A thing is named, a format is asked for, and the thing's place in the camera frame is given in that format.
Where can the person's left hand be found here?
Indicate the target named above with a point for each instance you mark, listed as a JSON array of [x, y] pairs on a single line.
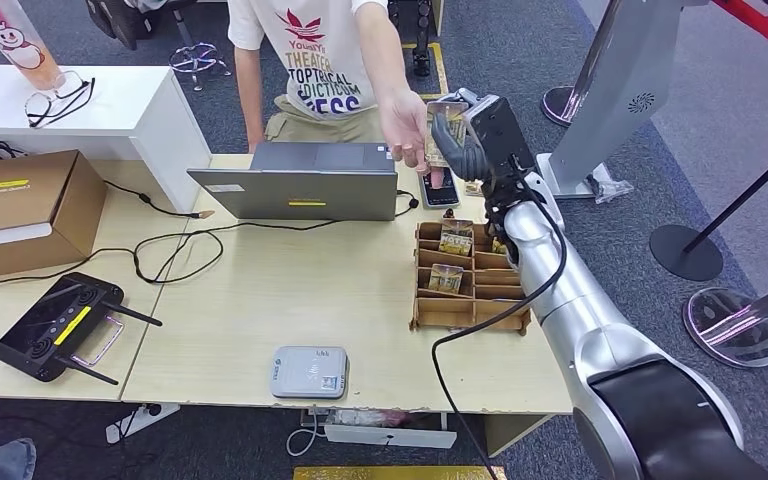
[[405, 126]]

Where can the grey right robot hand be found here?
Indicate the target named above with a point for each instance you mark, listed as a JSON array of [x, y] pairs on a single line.
[[463, 156]]

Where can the gold patterned ID card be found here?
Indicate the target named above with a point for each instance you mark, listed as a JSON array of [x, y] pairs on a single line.
[[437, 156]]

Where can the stack of gold cards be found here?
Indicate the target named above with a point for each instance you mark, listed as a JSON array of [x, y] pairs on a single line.
[[473, 189]]

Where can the grey card reader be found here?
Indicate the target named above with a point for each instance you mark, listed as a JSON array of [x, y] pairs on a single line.
[[308, 371]]

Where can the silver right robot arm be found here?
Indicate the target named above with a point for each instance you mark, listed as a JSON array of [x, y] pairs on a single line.
[[589, 318]]

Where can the gold hotel key card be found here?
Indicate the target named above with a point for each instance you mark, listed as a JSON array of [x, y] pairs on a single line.
[[457, 242], [445, 279], [498, 246]]

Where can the person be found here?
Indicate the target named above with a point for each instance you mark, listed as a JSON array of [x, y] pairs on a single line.
[[318, 40]]

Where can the wooden card organizer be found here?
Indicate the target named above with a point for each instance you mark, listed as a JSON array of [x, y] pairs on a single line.
[[450, 311]]

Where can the black smartphone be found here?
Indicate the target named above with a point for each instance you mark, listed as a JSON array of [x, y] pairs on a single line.
[[449, 197]]

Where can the yellow floor tape outline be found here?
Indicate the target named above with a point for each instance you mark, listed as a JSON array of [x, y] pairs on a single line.
[[442, 66]]

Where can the dark round stanchion base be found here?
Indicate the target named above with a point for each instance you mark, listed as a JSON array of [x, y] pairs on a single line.
[[556, 106]]

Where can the grey laptop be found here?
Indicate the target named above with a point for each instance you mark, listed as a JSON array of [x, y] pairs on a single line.
[[291, 192]]

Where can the clear plastic bag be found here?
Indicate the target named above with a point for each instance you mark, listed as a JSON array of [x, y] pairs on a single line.
[[609, 191]]

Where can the silver kiosk stand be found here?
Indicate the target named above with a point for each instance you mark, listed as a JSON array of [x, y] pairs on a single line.
[[622, 86]]

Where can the chrome stool base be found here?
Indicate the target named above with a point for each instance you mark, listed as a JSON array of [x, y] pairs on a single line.
[[196, 61]]

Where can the black stanchion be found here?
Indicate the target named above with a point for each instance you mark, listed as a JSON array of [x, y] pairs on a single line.
[[685, 255]]

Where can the white counter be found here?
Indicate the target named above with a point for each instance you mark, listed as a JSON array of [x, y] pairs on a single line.
[[126, 112]]

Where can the white box under table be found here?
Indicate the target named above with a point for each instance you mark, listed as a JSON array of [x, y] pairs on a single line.
[[371, 436]]

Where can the black office chair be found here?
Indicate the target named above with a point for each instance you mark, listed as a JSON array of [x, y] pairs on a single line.
[[119, 23]]

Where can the chrome base stanchion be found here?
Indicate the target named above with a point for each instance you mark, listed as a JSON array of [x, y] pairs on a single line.
[[732, 328]]

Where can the gold floor tape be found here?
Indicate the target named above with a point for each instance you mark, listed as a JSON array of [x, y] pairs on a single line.
[[390, 474]]

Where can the black-framed glasses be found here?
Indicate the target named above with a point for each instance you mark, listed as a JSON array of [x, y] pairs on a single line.
[[43, 106]]

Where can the brown cardboard box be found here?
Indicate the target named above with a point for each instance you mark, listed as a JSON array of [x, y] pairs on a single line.
[[26, 199]]

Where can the snowman print cup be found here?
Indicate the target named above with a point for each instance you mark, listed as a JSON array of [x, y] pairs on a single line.
[[20, 46]]

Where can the white power strip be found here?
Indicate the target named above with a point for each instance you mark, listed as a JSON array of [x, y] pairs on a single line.
[[135, 424]]

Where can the black remote controller with antennas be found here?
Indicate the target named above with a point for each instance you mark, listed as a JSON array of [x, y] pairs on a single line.
[[53, 324]]

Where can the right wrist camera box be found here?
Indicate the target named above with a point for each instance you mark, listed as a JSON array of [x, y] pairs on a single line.
[[500, 132]]

